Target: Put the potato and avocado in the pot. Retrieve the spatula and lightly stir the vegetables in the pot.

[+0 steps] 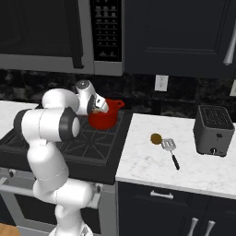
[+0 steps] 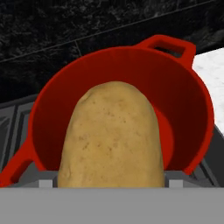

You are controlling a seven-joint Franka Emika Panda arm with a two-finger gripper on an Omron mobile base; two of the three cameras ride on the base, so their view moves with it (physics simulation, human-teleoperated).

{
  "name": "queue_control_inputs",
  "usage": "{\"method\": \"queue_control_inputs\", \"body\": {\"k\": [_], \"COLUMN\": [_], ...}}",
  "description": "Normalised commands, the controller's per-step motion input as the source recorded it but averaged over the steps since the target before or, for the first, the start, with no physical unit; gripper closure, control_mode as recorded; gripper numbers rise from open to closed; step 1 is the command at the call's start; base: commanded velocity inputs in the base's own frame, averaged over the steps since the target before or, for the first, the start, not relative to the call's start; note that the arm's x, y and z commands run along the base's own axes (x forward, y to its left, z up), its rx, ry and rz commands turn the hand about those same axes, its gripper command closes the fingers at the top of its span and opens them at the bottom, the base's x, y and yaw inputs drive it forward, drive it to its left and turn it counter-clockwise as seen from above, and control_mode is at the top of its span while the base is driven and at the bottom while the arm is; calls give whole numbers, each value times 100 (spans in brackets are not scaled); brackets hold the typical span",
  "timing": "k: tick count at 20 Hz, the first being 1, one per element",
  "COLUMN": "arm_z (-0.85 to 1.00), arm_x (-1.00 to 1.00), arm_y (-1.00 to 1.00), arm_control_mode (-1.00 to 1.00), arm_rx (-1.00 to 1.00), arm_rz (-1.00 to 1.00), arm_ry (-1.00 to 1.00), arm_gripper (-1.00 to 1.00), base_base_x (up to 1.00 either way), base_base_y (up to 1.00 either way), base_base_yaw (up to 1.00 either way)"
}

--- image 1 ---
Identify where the dark cupboard door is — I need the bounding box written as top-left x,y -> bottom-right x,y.
118,201 -> 201,236
201,195 -> 236,236
124,0 -> 236,79

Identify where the steel spatula with black handle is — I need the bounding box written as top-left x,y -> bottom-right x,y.
160,137 -> 182,171

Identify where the black microwave door handle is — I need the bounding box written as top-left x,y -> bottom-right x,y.
65,0 -> 85,70

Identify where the silver drawer handle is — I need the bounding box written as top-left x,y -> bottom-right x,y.
149,190 -> 175,201

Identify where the grey toaster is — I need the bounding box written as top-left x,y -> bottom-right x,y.
193,104 -> 236,158

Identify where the dark upper cupboard door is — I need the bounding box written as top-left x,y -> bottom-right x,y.
124,0 -> 236,79

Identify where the brown potato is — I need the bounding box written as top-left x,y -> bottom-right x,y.
149,133 -> 163,146

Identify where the silver lower cupboard handle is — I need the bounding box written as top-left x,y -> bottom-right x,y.
204,219 -> 217,236
186,217 -> 200,236

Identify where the black hob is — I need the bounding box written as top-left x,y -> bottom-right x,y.
0,105 -> 134,185

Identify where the dark lower cupboard door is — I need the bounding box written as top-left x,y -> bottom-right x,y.
201,195 -> 236,236
118,201 -> 201,236

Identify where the red pot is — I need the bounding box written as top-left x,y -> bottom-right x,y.
88,98 -> 126,131

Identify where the white wall socket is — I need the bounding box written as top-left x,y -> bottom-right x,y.
154,74 -> 170,92

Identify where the dark drawer front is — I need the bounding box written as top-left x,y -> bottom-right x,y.
118,181 -> 199,210

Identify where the steel microwave oven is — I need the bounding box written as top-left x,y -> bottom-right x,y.
0,0 -> 125,77

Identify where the steel oven door handle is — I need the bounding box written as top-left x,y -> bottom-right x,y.
0,177 -> 102,210

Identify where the silver cupboard door handle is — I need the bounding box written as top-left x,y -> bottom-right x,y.
222,29 -> 236,66

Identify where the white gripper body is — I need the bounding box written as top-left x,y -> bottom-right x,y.
93,95 -> 111,113

